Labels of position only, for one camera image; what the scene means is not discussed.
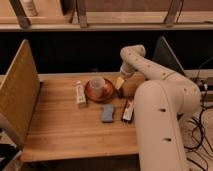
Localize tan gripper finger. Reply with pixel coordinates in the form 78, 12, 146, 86
115, 77, 125, 90

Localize left wooden side panel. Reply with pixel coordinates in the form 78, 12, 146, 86
0, 39, 40, 148

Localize right dark side panel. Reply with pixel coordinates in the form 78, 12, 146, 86
152, 36, 185, 75

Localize copper round plate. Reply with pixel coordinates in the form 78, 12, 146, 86
85, 77, 114, 103

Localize blue sponge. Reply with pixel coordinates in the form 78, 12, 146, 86
101, 104, 114, 123

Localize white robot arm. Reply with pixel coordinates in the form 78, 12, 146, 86
116, 45, 201, 171

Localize wooden shelf rail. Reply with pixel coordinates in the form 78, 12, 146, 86
0, 11, 213, 33

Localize black cables on floor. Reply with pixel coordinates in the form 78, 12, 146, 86
182, 56, 213, 171

